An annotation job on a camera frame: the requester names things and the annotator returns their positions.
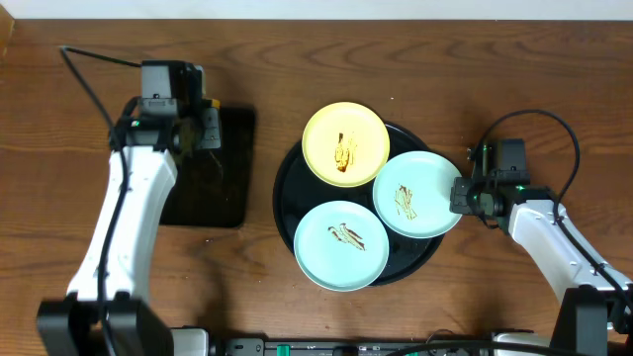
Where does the light blue plate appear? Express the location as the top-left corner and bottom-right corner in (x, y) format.
(294, 201), (390, 292)
(373, 151), (461, 239)

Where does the yellow plate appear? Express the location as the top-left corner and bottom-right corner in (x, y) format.
(301, 102), (391, 188)

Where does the light blue plate front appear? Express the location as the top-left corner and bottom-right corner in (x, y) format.
(294, 201), (390, 292)

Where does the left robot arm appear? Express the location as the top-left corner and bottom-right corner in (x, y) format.
(37, 97), (220, 355)

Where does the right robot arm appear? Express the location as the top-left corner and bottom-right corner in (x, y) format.
(450, 177), (632, 355)

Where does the black rectangular tray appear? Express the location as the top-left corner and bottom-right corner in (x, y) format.
(160, 106), (256, 228)

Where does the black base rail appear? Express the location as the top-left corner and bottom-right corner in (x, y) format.
(216, 338), (523, 356)

